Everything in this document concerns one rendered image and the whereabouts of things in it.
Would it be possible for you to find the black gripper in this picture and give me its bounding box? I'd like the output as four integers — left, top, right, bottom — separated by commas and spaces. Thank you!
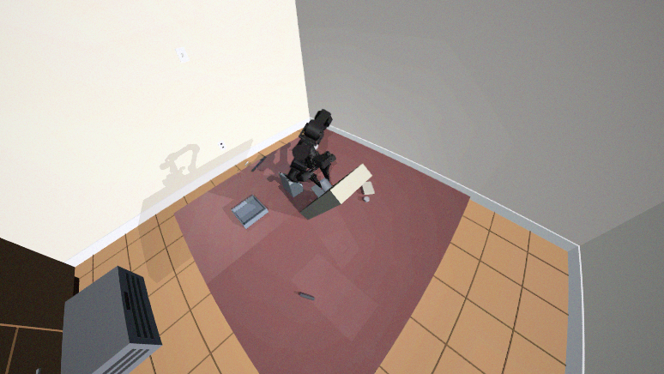
296, 149, 336, 188

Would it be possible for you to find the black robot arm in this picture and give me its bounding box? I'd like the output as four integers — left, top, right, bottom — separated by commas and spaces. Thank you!
285, 109, 333, 183

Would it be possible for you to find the grey cylinder with two slots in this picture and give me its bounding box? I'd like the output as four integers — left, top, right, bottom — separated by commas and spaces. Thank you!
321, 179, 333, 192

